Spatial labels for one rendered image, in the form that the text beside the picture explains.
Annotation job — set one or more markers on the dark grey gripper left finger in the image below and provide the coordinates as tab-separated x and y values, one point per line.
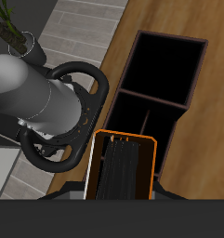
73	187

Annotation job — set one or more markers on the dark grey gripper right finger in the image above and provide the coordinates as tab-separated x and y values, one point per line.
162	191

